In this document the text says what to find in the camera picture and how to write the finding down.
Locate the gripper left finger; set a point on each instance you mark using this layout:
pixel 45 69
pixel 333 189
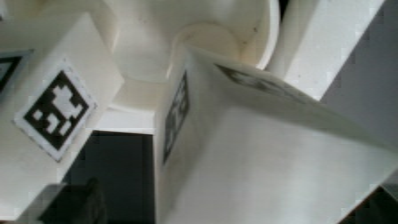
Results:
pixel 68 204

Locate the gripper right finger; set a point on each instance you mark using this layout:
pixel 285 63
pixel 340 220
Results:
pixel 375 211

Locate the white stool leg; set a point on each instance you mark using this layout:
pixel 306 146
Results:
pixel 59 83
pixel 265 160

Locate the white U-shaped fence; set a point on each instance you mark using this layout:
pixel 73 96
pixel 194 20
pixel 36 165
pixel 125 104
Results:
pixel 322 28

